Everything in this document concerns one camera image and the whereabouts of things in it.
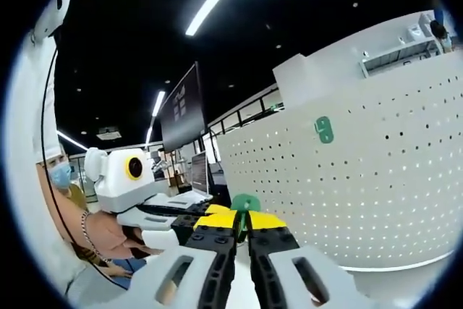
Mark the ceiling light strip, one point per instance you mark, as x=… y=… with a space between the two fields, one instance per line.
x=72 y=140
x=149 y=136
x=158 y=102

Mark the open laptop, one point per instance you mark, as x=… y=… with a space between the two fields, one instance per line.
x=199 y=173

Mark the blue jeans leg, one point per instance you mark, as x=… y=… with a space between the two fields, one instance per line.
x=139 y=263

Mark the metal storage shelf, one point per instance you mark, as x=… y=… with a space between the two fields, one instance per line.
x=398 y=55

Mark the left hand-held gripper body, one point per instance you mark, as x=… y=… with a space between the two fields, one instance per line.
x=119 y=186

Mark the green exit sign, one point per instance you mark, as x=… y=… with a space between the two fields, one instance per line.
x=276 y=107

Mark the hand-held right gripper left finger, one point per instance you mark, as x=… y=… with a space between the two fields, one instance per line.
x=213 y=269

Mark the ceiling air conditioner vent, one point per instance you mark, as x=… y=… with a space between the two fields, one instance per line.
x=108 y=134

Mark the white perforated mounting plate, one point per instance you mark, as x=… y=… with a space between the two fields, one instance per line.
x=361 y=197

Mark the person's left hand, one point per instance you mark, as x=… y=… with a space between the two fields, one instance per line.
x=112 y=236

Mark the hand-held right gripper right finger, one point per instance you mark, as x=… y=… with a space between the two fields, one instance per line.
x=267 y=273

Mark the black hanging screen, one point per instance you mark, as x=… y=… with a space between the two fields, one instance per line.
x=182 y=113

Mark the green hook assembly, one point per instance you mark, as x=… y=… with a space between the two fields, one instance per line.
x=246 y=202
x=323 y=130

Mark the white chest-worn device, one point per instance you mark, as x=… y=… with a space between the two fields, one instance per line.
x=54 y=12

